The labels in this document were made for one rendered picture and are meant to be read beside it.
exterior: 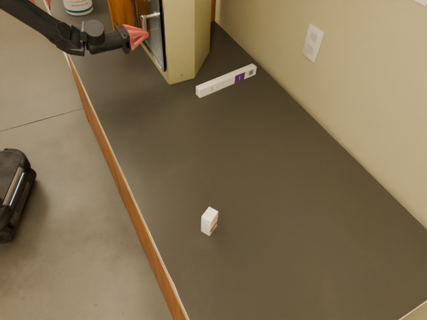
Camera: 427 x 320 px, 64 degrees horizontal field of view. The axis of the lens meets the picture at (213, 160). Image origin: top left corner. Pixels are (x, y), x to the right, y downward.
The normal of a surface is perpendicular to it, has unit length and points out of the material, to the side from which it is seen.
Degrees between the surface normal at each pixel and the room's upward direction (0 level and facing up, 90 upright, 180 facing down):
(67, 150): 0
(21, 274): 0
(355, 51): 90
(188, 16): 90
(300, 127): 0
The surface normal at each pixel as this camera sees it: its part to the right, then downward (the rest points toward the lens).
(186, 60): 0.47, 0.69
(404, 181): -0.88, 0.33
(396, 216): 0.04, -0.65
